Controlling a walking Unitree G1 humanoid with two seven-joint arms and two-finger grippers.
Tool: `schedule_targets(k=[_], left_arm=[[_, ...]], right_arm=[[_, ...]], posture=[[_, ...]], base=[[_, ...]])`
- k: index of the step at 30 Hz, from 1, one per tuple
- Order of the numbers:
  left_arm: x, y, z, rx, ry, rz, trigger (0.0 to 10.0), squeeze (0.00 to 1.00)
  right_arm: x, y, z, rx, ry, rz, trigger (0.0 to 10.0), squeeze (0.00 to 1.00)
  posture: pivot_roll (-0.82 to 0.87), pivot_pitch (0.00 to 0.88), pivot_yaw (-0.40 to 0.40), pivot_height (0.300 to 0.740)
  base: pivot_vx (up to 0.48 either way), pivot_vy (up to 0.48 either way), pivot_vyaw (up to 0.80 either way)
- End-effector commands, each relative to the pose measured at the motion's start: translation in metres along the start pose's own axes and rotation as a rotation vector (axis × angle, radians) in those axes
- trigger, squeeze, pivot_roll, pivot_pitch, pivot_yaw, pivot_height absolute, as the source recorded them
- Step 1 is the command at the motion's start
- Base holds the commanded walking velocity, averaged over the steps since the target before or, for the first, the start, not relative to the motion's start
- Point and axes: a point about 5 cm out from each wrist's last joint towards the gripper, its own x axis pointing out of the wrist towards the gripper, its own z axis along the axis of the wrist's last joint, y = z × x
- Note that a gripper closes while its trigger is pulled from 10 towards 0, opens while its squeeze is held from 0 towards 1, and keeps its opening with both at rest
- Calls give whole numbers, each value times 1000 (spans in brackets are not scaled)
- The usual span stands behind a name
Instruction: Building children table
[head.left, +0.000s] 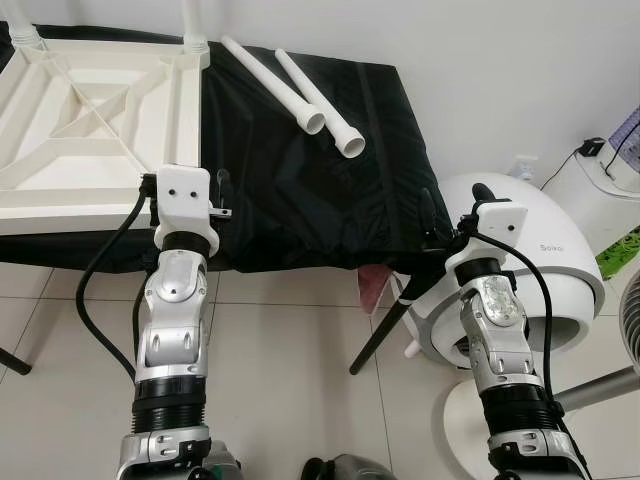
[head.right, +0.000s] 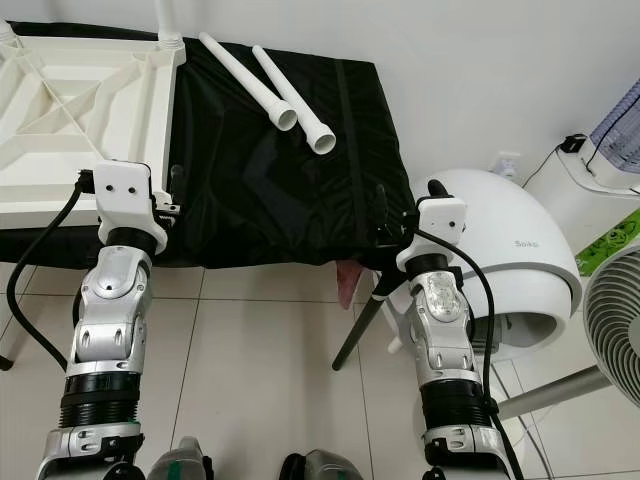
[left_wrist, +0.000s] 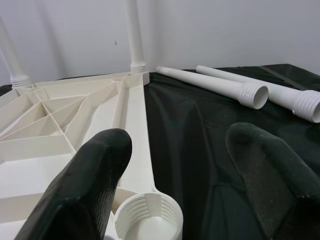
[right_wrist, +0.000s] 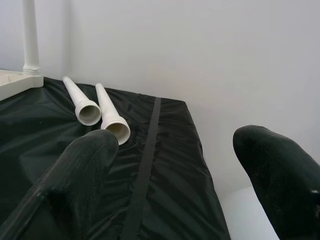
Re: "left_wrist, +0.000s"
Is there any black table cloth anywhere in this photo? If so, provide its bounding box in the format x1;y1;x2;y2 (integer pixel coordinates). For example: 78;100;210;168
0;62;320;240

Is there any white plastic children table top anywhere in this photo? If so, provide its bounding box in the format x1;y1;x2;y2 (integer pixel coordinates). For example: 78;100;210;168
0;71;185;240

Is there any white plastic table leg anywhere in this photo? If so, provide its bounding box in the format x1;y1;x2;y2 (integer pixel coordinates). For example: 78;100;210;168
156;65;270;110
0;16;31;88
129;0;149;75
196;64;320;124

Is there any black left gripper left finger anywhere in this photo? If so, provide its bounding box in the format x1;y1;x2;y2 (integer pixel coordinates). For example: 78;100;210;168
18;127;133;240

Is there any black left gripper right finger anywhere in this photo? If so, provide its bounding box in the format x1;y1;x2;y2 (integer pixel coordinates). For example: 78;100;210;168
224;122;320;240

